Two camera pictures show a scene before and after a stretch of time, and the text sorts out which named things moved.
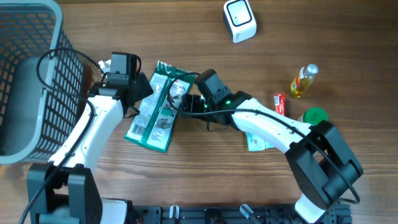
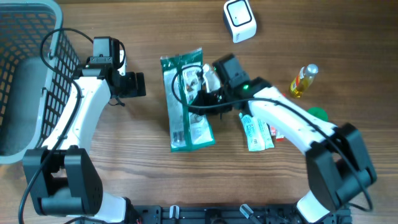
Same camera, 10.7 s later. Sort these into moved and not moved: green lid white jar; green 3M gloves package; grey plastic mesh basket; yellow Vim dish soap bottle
Moved: green 3M gloves package
Not moved: green lid white jar; yellow Vim dish soap bottle; grey plastic mesh basket
